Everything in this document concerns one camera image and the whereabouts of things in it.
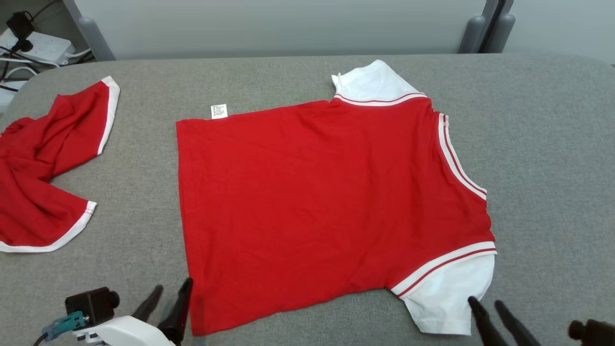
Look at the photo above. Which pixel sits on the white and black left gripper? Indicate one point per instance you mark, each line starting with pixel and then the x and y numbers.
pixel 125 332

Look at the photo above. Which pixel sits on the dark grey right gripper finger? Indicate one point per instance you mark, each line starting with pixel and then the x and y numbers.
pixel 516 329
pixel 485 327

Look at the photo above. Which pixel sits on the red shorts with white trim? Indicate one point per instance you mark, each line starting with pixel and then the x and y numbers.
pixel 33 192

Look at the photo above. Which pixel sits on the red t-shirt with white sleeves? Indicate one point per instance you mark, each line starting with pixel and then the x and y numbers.
pixel 312 202

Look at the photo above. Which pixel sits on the white flat power adapter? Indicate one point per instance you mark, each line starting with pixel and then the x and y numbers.
pixel 6 96

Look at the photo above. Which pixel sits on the grey rounded partition foot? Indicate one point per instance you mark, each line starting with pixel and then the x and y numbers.
pixel 93 41
pixel 472 34
pixel 502 32

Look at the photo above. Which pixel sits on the narrow white partition panel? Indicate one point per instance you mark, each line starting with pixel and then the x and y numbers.
pixel 567 24

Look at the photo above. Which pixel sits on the wide white partition panel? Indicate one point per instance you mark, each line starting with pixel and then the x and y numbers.
pixel 288 24

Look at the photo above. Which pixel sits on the black plug adapter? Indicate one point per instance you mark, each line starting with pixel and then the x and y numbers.
pixel 19 26

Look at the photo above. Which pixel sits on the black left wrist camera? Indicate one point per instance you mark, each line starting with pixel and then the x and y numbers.
pixel 91 302

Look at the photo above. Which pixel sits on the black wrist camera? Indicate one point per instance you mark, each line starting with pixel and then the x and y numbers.
pixel 596 334
pixel 91 302

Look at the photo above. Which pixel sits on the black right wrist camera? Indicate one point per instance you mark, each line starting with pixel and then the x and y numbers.
pixel 596 334

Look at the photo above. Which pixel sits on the slanted grey partition post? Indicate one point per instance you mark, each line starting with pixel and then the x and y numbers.
pixel 77 12

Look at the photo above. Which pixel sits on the grey double partition post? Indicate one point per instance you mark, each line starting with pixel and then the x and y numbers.
pixel 495 14

